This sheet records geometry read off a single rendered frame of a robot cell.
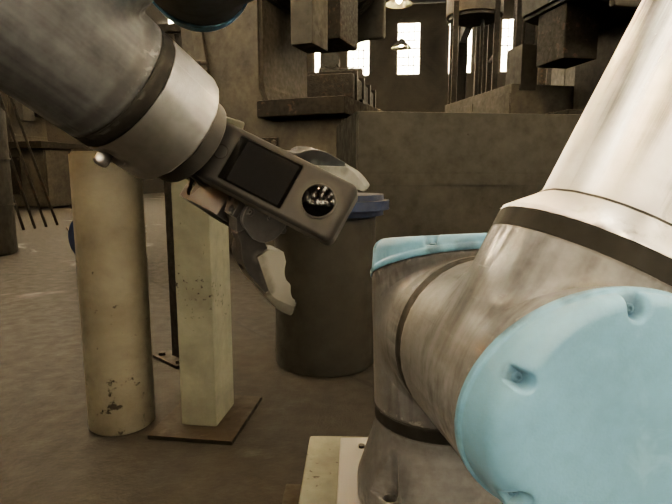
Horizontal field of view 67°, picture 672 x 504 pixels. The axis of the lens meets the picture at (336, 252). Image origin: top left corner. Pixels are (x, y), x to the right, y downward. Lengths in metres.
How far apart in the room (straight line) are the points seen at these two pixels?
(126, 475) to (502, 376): 0.76
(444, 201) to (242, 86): 1.43
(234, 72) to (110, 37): 2.83
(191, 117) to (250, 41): 2.78
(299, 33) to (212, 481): 2.24
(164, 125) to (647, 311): 0.29
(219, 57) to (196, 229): 2.34
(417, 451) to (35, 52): 0.42
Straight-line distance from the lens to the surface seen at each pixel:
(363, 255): 1.21
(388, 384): 0.51
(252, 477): 0.90
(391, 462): 0.53
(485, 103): 4.13
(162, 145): 0.35
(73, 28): 0.32
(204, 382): 1.01
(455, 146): 2.27
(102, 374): 1.03
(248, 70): 3.10
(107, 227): 0.97
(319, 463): 0.69
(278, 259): 0.45
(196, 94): 0.35
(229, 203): 0.42
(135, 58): 0.33
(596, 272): 0.31
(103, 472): 0.97
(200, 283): 0.95
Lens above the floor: 0.47
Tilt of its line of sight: 8 degrees down
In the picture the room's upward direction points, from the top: straight up
